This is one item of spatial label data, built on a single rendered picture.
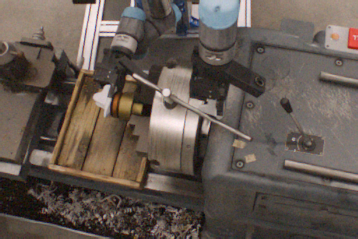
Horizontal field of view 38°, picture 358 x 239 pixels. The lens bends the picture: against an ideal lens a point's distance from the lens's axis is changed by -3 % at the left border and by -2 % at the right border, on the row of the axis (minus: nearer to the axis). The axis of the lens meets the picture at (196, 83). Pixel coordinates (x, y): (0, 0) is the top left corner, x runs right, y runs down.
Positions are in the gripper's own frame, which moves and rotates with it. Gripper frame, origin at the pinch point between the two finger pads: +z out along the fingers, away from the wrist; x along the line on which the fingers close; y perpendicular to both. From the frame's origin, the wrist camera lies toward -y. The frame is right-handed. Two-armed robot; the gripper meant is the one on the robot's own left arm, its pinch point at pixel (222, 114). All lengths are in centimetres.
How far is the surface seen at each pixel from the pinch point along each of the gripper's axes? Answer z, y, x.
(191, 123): 8.6, 8.0, -2.4
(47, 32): 105, 116, -117
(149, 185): 45.1, 21.4, -2.8
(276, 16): 97, -8, -149
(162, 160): 20.0, 14.6, 2.8
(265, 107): 3.6, -9.6, -7.5
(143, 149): 20.7, 20.5, 0.2
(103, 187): 60, 40, -7
